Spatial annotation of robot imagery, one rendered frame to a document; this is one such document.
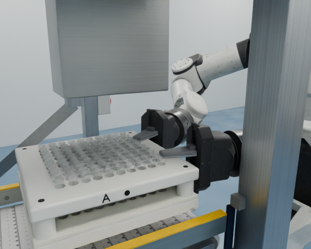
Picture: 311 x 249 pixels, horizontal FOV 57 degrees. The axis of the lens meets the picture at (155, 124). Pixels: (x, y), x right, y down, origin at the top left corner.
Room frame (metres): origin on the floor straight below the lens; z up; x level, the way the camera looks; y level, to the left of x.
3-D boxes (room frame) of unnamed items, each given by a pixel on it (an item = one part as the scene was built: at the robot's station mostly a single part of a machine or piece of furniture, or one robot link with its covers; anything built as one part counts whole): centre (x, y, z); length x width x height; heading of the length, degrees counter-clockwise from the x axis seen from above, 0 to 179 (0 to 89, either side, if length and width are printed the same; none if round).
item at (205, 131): (0.50, -0.12, 1.00); 0.12 x 0.10 x 0.13; 111
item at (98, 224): (0.46, 0.10, 0.95); 0.24 x 0.24 x 0.02; 29
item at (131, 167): (0.40, 0.04, 0.98); 0.01 x 0.01 x 0.07
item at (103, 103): (1.34, 0.27, 1.03); 0.17 x 0.06 x 0.26; 29
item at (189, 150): (0.47, -0.04, 1.02); 0.06 x 0.03 x 0.02; 111
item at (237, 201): (0.41, -0.13, 0.95); 0.02 x 0.01 x 0.02; 29
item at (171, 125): (0.65, -0.02, 1.00); 0.12 x 0.10 x 0.13; 151
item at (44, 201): (0.46, 0.10, 1.00); 0.25 x 0.24 x 0.02; 29
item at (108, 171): (0.39, 0.07, 0.98); 0.01 x 0.01 x 0.07
